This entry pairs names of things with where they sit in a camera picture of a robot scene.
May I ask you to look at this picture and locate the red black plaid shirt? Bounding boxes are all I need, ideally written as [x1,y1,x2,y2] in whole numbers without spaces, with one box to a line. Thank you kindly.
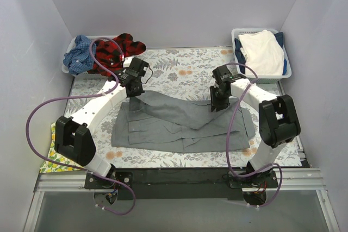
[92,33,146,72]

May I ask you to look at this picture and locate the white folded shirt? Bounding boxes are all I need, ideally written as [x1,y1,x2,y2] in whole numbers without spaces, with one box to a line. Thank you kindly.
[238,29,285,77]

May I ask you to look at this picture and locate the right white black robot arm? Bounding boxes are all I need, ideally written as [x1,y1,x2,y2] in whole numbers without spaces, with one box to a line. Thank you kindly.
[210,65,301,187]

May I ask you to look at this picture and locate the aluminium frame rail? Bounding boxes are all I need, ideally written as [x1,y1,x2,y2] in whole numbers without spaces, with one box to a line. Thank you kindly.
[24,168,339,231]

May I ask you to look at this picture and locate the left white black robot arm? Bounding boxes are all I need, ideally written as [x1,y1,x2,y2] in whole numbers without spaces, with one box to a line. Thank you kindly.
[54,57,151,189]

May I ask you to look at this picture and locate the grey long sleeve shirt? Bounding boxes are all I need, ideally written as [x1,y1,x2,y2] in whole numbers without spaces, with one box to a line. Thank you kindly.
[111,91,256,153]

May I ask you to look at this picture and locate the lemon print cloth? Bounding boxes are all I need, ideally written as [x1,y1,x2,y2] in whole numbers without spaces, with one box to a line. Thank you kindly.
[39,123,85,173]

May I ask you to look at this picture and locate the right white plastic basket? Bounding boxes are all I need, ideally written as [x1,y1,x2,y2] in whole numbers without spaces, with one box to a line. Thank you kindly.
[231,28,292,84]

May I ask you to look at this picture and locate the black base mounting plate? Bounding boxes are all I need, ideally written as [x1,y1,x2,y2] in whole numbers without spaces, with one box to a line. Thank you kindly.
[84,167,278,200]

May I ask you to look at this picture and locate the blue checked shirt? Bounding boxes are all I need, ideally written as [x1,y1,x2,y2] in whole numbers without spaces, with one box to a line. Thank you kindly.
[63,35,94,76]

